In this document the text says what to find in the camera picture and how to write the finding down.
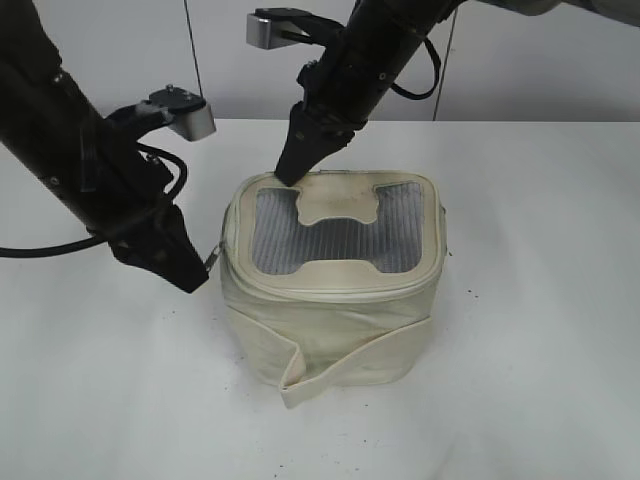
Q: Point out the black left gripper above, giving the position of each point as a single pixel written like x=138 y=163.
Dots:
x=153 y=237

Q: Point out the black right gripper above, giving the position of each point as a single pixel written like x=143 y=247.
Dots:
x=341 y=89

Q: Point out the metal zipper pull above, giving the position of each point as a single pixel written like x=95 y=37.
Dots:
x=213 y=256

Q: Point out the cream bag with mesh top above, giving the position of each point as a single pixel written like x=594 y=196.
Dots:
x=331 y=282

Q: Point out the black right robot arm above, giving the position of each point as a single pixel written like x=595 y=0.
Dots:
x=403 y=26

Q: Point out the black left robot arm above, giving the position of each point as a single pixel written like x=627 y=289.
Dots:
x=121 y=189

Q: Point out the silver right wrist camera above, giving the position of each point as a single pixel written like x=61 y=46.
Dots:
x=273 y=28

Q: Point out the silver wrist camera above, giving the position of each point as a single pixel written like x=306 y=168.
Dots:
x=273 y=28
x=189 y=115

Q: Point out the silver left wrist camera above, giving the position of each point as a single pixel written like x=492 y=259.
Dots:
x=189 y=115

